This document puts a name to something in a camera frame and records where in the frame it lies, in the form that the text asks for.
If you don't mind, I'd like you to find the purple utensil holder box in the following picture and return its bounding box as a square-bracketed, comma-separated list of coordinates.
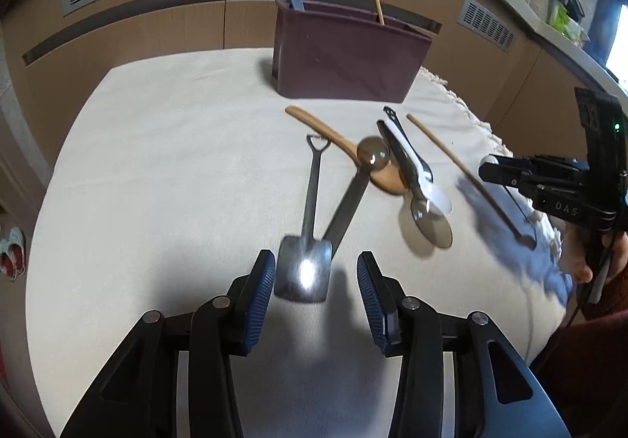
[272, 0, 439, 104]

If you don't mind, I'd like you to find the small grey vent grille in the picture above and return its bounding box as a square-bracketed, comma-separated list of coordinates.
[458, 0, 518, 51]

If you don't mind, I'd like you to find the round-bowl metal spoon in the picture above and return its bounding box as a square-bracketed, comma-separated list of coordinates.
[320, 136, 391, 258]

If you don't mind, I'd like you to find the white fringed tablecloth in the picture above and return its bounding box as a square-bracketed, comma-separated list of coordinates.
[27, 48, 575, 438]

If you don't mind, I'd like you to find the green vegetable bag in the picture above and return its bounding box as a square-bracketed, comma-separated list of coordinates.
[547, 6, 584, 41]

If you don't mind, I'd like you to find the wooden spoon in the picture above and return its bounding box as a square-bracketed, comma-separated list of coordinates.
[285, 105, 409, 196]

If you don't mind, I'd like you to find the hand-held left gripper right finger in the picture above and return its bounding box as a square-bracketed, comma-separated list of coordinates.
[356, 250, 572, 438]

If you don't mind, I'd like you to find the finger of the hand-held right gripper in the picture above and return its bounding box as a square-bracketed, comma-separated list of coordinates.
[478, 154, 588, 192]

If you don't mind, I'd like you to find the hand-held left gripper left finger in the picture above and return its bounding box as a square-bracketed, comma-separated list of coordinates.
[59, 249, 278, 438]

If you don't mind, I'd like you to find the wooden cabinet front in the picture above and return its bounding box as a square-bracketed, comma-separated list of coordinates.
[0, 0, 594, 159]

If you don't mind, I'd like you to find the person's right forearm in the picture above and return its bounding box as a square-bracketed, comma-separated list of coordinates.
[527, 271, 628, 438]

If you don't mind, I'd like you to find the window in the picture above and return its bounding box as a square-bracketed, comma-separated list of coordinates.
[606, 4, 628, 86]

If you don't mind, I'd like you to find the metal shovel-shaped spoon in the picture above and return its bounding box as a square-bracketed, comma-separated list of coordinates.
[274, 134, 333, 304]

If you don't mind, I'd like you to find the large metal spoon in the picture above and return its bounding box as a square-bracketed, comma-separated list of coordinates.
[376, 120, 453, 248]

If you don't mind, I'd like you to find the white plastic spoon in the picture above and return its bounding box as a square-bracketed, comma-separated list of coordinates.
[385, 120, 453, 214]

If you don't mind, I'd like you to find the person's right hand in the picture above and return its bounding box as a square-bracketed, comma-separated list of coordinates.
[564, 227, 628, 286]

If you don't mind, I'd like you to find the patterned house slipper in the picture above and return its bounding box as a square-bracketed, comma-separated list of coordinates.
[0, 242, 18, 282]
[9, 227, 26, 268]

